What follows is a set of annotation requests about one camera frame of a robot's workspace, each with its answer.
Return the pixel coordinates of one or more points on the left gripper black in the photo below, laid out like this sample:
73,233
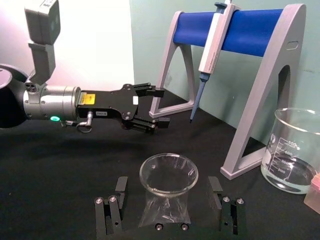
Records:
112,103

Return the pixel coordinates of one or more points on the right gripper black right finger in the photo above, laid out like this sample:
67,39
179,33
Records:
232,215

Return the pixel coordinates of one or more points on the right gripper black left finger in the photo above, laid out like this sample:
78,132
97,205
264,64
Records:
102,215

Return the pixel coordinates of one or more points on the black table cloth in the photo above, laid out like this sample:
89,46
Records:
50,175

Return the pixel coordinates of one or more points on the clear glass beaker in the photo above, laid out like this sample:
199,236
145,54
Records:
292,160

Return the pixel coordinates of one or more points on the white and blue pipette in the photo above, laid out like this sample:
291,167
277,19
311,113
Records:
212,52

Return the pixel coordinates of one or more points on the translucent pink box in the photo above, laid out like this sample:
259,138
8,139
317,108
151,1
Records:
313,195

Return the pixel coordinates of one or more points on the grey stand with blue bar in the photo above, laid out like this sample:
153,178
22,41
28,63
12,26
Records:
270,82

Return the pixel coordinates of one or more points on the left robot arm with camera bracket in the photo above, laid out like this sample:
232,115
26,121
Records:
50,102

